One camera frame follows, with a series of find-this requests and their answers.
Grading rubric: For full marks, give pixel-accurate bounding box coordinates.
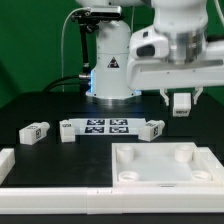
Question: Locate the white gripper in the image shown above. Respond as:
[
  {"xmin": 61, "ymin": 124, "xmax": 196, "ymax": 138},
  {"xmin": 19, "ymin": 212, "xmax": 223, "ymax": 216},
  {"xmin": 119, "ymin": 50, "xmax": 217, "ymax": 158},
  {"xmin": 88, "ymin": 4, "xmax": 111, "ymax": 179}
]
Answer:
[{"xmin": 127, "ymin": 40, "xmax": 224, "ymax": 106}]

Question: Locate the white square table top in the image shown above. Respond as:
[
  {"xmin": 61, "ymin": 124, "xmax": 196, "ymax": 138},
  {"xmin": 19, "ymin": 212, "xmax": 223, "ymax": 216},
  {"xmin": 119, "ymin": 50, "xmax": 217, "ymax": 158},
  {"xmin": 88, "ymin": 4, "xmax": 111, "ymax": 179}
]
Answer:
[{"xmin": 112, "ymin": 142, "xmax": 224, "ymax": 188}]

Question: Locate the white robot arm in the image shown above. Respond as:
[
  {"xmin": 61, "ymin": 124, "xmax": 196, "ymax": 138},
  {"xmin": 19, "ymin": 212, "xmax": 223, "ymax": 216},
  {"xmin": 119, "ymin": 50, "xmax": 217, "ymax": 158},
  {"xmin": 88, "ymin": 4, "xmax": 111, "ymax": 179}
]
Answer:
[{"xmin": 76, "ymin": 0, "xmax": 224, "ymax": 101}]

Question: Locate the white plate with tags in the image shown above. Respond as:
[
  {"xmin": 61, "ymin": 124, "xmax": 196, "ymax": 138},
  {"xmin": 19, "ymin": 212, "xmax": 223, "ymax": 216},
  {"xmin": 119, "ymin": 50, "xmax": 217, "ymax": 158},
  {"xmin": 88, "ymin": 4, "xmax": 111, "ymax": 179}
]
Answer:
[{"xmin": 69, "ymin": 118, "xmax": 146, "ymax": 135}]

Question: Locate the white U-shaped obstacle fence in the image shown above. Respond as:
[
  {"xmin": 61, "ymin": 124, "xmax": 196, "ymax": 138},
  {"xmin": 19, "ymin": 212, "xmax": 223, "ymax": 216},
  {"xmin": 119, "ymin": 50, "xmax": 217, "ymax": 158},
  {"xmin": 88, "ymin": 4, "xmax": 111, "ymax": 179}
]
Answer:
[{"xmin": 0, "ymin": 149, "xmax": 224, "ymax": 214}]

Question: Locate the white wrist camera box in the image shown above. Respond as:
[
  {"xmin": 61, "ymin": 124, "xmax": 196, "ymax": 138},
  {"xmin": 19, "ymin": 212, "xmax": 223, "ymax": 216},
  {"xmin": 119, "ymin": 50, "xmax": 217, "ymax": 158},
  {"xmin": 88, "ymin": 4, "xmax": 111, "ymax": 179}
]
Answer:
[{"xmin": 128, "ymin": 26, "xmax": 169, "ymax": 63}]

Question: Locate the black camera stand pole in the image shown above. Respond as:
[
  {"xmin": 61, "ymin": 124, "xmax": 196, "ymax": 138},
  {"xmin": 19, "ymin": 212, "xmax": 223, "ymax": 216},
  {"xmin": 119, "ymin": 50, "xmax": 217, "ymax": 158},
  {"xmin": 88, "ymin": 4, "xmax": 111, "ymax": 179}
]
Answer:
[{"xmin": 79, "ymin": 24, "xmax": 91, "ymax": 74}]

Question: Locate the black cable bundle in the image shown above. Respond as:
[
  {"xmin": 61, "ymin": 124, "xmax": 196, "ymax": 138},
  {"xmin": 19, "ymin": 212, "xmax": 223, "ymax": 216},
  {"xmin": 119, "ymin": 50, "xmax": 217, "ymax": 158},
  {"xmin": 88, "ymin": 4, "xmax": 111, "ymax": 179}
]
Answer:
[{"xmin": 41, "ymin": 74, "xmax": 92, "ymax": 93}]

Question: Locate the black camera on stand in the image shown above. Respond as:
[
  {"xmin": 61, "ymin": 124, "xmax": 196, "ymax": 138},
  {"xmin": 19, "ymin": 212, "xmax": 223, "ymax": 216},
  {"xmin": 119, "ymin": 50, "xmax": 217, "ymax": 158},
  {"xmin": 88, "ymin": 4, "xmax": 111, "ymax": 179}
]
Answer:
[{"xmin": 71, "ymin": 6, "xmax": 122, "ymax": 24}]

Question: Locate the white camera cable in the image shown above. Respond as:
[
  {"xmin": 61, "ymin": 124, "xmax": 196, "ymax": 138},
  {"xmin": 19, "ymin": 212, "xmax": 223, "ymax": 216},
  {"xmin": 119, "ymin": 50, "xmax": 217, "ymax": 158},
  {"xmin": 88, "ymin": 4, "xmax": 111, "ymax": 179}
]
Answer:
[{"xmin": 60, "ymin": 6, "xmax": 92, "ymax": 93}]

